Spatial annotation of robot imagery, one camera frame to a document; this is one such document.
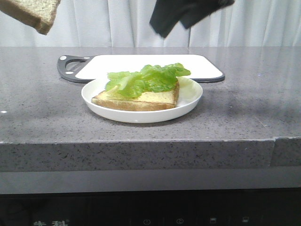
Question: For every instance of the white cutting board black rim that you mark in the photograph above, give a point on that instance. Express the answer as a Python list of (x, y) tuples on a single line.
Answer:
[(83, 69)]

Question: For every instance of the toasted bread slice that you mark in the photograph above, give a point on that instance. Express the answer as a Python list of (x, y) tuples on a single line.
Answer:
[(38, 14), (147, 101)]

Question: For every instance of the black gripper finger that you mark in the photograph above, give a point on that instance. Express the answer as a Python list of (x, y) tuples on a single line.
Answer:
[(201, 9), (167, 13)]

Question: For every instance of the black appliance control panel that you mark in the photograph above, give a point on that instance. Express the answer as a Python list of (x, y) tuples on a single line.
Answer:
[(238, 207)]

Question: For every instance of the green lettuce leaf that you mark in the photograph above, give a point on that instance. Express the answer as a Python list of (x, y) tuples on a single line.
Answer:
[(151, 78)]

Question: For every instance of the white curtain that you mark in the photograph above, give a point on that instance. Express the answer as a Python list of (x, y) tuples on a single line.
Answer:
[(125, 23)]

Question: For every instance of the white round plate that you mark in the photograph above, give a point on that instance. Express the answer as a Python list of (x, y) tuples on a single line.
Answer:
[(190, 93)]

